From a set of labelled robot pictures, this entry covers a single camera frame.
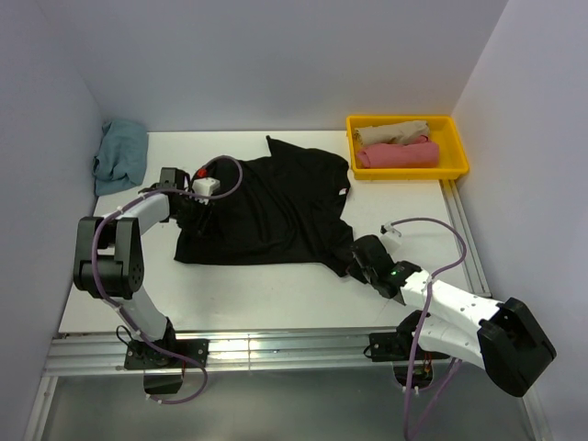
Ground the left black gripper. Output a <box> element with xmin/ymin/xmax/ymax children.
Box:
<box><xmin>172</xmin><ymin>193</ymin><xmax>216</xmax><ymax>237</ymax></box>

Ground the black t-shirt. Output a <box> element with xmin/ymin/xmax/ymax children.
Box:
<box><xmin>175</xmin><ymin>138</ymin><xmax>354</xmax><ymax>277</ymax></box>

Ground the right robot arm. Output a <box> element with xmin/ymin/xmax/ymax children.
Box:
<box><xmin>352</xmin><ymin>235</ymin><xmax>557</xmax><ymax>397</ymax></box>

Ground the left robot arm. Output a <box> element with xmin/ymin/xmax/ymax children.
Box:
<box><xmin>73</xmin><ymin>168</ymin><xmax>221</xmax><ymax>367</ymax></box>

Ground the blue crumpled t-shirt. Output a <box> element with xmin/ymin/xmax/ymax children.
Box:
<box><xmin>92</xmin><ymin>119</ymin><xmax>148</xmax><ymax>197</ymax></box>

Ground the pink rolled t-shirt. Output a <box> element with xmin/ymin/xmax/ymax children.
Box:
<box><xmin>356</xmin><ymin>141</ymin><xmax>440</xmax><ymax>169</ymax></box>

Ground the yellow plastic bin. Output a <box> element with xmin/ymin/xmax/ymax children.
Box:
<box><xmin>346</xmin><ymin>115</ymin><xmax>469</xmax><ymax>180</ymax></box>

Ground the beige rolled t-shirt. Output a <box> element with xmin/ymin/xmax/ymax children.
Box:
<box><xmin>354</xmin><ymin>120</ymin><xmax>430</xmax><ymax>145</ymax></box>

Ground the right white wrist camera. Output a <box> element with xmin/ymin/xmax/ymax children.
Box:
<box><xmin>379</xmin><ymin>222</ymin><xmax>402</xmax><ymax>254</ymax></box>

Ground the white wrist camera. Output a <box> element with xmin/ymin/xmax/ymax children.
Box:
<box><xmin>379</xmin><ymin>222</ymin><xmax>402</xmax><ymax>254</ymax></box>
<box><xmin>189</xmin><ymin>168</ymin><xmax>221</xmax><ymax>203</ymax></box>

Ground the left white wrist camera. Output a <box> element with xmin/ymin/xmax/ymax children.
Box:
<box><xmin>189</xmin><ymin>168</ymin><xmax>221</xmax><ymax>203</ymax></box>

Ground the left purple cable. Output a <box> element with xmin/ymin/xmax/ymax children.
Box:
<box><xmin>89</xmin><ymin>154</ymin><xmax>244</xmax><ymax>405</ymax></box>

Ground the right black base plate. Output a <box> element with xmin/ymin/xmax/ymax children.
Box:
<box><xmin>362</xmin><ymin>328</ymin><xmax>451</xmax><ymax>364</ymax></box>

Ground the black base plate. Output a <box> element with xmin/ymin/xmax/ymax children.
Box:
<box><xmin>362</xmin><ymin>328</ymin><xmax>451</xmax><ymax>364</ymax></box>
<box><xmin>123</xmin><ymin>338</ymin><xmax>209</xmax><ymax>370</ymax></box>

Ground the aluminium mounting rail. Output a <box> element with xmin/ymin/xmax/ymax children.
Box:
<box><xmin>41</xmin><ymin>327</ymin><xmax>395</xmax><ymax>377</ymax></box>

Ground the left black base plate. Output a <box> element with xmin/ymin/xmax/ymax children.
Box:
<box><xmin>123</xmin><ymin>338</ymin><xmax>209</xmax><ymax>370</ymax></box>

